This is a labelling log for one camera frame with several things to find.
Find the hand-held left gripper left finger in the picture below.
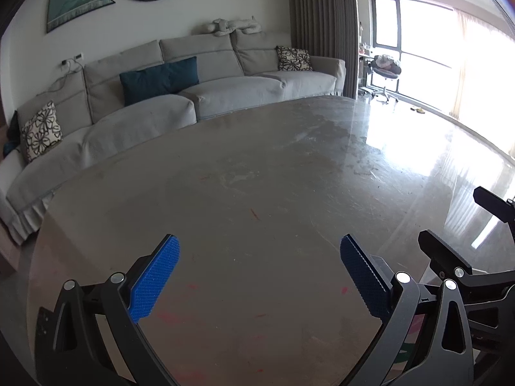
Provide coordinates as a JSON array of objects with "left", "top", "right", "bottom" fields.
[{"left": 34, "top": 233, "right": 182, "bottom": 386}]

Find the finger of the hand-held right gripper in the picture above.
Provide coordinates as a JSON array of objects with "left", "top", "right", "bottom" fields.
[
  {"left": 417, "top": 229, "right": 515, "bottom": 295},
  {"left": 473, "top": 186, "right": 515, "bottom": 224}
]

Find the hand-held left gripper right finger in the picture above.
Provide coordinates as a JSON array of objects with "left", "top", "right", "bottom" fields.
[{"left": 340, "top": 233, "right": 475, "bottom": 386}]

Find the sheer curtain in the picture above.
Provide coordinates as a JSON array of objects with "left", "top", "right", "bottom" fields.
[{"left": 451, "top": 8, "right": 515, "bottom": 157}]

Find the office chair with clothes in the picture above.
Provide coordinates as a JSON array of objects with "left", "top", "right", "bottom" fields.
[{"left": 369, "top": 53, "right": 403, "bottom": 103}]

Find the floral patterned cushion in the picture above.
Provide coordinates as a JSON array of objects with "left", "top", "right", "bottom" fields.
[
  {"left": 21, "top": 100, "right": 63, "bottom": 164},
  {"left": 276, "top": 45, "right": 314, "bottom": 72}
]

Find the white cluttered desk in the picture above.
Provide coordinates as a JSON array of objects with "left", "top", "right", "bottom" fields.
[{"left": 356, "top": 24, "right": 373, "bottom": 97}]

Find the teal cushion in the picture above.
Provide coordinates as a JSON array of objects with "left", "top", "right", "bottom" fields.
[{"left": 119, "top": 56, "right": 200, "bottom": 106}]

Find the dark cloth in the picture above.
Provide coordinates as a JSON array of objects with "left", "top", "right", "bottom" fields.
[{"left": 3, "top": 110, "right": 22, "bottom": 157}]

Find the grey sofa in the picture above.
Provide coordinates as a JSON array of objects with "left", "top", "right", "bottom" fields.
[{"left": 0, "top": 28, "right": 347, "bottom": 246}]

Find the grey curtain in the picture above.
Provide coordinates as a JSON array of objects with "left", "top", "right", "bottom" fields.
[{"left": 286, "top": 0, "right": 359, "bottom": 99}]

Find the white plush toy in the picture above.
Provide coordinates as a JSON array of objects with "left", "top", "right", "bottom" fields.
[{"left": 201, "top": 16, "right": 262, "bottom": 38}]

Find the white charger cable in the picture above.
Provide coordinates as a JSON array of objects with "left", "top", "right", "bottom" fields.
[{"left": 36, "top": 58, "right": 87, "bottom": 97}]

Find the curved wall picture panel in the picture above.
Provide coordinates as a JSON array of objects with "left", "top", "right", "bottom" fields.
[{"left": 46, "top": 0, "right": 117, "bottom": 33}]

